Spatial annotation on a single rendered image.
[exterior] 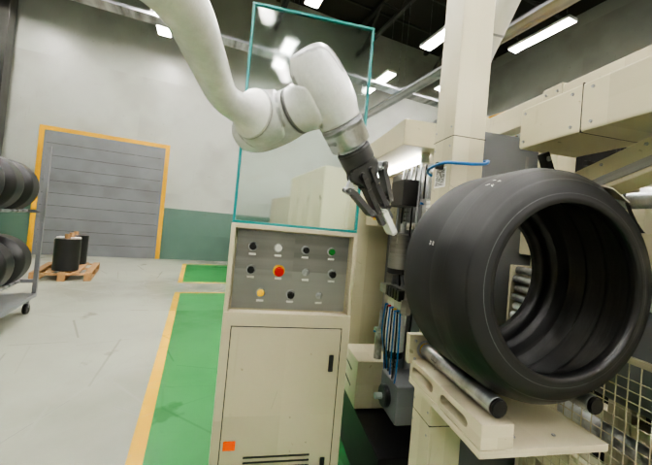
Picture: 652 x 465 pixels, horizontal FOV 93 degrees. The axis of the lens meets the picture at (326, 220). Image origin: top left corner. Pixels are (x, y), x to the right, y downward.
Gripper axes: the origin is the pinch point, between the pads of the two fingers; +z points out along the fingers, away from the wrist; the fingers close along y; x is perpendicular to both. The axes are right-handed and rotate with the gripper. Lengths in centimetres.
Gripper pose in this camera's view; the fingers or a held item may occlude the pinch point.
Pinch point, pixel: (386, 221)
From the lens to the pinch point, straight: 77.1
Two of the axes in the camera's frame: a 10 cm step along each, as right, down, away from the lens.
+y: -7.6, 5.7, -3.0
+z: 4.5, 8.0, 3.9
